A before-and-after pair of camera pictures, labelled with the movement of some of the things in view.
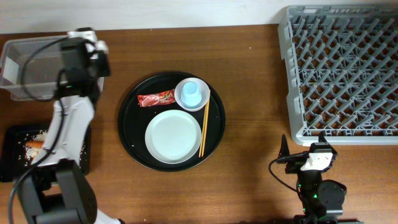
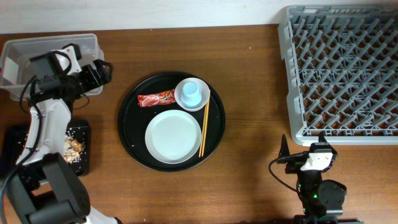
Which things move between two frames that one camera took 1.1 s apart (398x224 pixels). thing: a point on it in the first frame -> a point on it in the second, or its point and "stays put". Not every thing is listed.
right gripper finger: x=321 y=138 stays put
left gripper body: x=102 y=68 -> x=87 y=79
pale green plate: x=173 y=137 stays put
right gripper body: x=295 y=167 stays put
